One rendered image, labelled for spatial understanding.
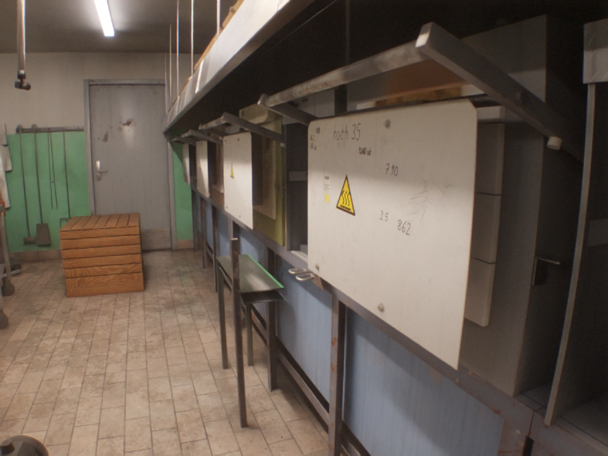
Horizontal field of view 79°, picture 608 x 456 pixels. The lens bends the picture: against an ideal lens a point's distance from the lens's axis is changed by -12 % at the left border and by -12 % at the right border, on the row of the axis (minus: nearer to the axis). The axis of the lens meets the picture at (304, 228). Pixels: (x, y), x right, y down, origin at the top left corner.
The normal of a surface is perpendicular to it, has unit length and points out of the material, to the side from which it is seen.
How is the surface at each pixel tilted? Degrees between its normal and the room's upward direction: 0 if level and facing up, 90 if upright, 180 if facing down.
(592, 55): 90
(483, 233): 90
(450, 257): 90
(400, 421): 90
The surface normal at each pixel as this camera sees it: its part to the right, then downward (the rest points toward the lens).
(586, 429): 0.00, -0.98
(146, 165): 0.37, 0.17
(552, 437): -0.93, 0.07
